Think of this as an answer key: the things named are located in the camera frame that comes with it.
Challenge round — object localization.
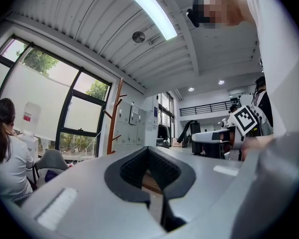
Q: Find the white water dispenser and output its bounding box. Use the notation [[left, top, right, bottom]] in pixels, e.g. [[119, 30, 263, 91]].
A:
[[16, 101, 42, 162]]

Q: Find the long ceiling light panel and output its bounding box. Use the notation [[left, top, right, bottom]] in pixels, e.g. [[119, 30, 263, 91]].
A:
[[114, 0, 178, 41]]

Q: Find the grey locker cabinet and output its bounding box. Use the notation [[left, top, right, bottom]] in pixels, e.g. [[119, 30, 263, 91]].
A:
[[113, 100, 147, 147]]

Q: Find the purple cloth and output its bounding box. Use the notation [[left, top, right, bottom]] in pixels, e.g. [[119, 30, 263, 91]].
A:
[[44, 169, 64, 183]]

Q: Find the white roller blind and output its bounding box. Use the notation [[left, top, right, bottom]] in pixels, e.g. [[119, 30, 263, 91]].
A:
[[0, 63, 72, 140]]

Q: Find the wooden coat rack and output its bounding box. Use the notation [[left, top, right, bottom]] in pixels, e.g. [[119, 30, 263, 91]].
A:
[[103, 77, 128, 155]]

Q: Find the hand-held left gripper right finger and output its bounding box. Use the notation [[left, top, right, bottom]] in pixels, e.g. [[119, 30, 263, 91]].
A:
[[148, 145, 255, 239]]

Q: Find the person's head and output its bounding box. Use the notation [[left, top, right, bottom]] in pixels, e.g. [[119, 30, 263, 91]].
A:
[[192, 0, 255, 29]]

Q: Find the person's right forearm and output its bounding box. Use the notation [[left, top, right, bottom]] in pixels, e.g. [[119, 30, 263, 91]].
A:
[[241, 134, 275, 159]]

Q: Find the grey shell chair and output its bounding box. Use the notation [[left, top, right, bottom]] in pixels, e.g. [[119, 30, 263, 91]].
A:
[[32, 148, 70, 185]]

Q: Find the blue wall poster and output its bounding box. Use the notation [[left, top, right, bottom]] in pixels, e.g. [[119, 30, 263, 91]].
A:
[[152, 105, 160, 127]]

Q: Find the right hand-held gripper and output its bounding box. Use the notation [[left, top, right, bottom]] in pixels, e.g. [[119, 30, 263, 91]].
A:
[[191, 105, 264, 160]]

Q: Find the black balcony railing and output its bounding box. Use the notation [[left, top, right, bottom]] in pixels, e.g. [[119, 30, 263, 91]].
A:
[[179, 100, 235, 117]]

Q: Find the black head-worn camera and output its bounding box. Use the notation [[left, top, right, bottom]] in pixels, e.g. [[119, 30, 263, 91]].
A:
[[186, 0, 206, 28]]

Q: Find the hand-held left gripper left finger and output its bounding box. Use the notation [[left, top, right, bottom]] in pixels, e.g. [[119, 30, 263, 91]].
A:
[[21, 145, 172, 239]]

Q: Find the black framed window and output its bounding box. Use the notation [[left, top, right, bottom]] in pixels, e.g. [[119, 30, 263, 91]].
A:
[[0, 35, 113, 159]]

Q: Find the black air duct hose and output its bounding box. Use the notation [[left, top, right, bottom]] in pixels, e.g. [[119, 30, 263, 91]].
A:
[[176, 119, 202, 144]]

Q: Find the rack of dark clothes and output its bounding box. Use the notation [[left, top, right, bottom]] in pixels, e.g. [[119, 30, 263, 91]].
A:
[[157, 122, 172, 148]]

